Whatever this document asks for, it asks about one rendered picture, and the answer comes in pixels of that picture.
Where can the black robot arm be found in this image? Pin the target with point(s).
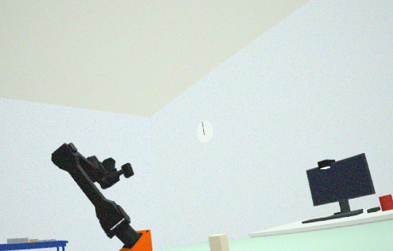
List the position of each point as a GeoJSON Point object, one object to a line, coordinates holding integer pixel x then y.
{"type": "Point", "coordinates": [87, 171]}

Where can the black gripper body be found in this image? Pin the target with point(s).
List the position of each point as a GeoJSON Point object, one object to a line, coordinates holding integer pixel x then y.
{"type": "Point", "coordinates": [126, 170]}

